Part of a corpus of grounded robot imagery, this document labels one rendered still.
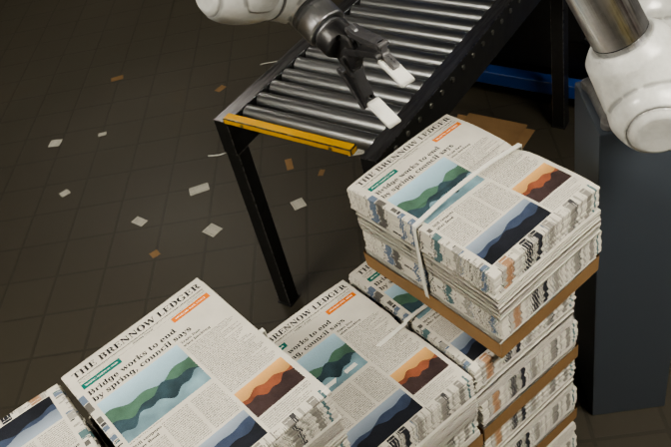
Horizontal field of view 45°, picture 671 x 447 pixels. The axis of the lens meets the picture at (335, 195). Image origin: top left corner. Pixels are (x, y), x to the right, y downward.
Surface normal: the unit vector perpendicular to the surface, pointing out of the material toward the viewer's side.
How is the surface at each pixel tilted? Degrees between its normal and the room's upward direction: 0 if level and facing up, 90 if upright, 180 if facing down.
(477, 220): 2
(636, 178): 90
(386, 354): 0
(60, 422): 1
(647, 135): 96
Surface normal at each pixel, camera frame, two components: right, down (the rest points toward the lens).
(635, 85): -0.30, 0.51
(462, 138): -0.18, -0.72
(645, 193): 0.04, 0.65
